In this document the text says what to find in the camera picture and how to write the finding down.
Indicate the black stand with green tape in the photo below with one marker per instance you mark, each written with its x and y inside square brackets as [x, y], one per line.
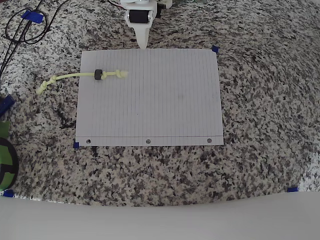
[13, 160]

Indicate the lined white paper sheet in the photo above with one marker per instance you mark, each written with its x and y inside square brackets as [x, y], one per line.
[150, 105]

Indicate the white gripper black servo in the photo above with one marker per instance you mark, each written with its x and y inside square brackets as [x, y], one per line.
[139, 17]

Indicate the white backdrop board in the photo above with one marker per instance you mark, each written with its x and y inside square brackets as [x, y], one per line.
[160, 222]

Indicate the green tape piece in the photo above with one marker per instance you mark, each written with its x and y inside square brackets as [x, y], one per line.
[3, 130]

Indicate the blue tape piece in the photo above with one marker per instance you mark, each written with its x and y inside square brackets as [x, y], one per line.
[8, 193]
[33, 17]
[76, 145]
[215, 49]
[292, 189]
[5, 105]

